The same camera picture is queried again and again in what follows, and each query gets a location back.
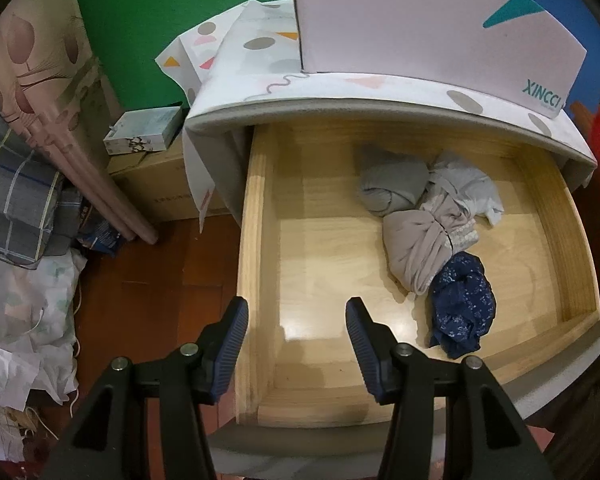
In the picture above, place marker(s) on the white floral plastic bag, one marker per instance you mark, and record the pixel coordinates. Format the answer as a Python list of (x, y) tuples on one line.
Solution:
[(25, 300)]

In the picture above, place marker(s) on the beige underwear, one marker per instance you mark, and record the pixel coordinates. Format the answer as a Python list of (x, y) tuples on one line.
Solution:
[(415, 245)]

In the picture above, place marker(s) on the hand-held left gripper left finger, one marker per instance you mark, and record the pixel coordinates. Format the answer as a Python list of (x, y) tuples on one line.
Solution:
[(230, 340)]

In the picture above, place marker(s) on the blue packet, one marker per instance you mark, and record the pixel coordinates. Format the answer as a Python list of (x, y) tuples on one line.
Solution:
[(100, 237)]

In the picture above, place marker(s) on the brown cardboard box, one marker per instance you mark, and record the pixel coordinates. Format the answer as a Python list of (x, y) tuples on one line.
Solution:
[(155, 190)]

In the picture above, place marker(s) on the small pale teal box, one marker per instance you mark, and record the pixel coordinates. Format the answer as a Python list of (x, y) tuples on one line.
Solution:
[(145, 130)]

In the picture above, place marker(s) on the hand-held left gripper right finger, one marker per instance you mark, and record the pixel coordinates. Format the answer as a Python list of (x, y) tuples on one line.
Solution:
[(365, 345)]

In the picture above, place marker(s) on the navy floral underwear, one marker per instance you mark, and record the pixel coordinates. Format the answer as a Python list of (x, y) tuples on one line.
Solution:
[(460, 305)]

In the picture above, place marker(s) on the pink floral rolled mat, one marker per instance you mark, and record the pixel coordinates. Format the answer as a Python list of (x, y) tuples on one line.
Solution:
[(40, 60)]

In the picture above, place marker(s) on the wooden drawer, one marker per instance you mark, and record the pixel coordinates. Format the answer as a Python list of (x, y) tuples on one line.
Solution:
[(320, 240)]

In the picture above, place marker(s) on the white patterned cover cloth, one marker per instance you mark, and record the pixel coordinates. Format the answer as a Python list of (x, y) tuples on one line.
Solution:
[(260, 45)]

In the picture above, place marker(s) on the grey plaid bedding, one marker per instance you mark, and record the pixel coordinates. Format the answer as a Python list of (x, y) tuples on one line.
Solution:
[(15, 190)]

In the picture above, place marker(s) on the grey underwear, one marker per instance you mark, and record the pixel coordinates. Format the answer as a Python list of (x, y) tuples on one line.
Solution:
[(390, 180)]

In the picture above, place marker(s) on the white cardboard box teal print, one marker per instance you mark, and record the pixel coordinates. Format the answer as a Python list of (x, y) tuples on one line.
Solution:
[(405, 20)]

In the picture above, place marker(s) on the crumpled white plastic bag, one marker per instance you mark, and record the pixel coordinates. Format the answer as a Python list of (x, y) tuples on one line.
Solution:
[(15, 370)]

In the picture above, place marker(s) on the white underwear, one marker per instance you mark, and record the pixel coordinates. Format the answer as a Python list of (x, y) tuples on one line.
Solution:
[(460, 185)]

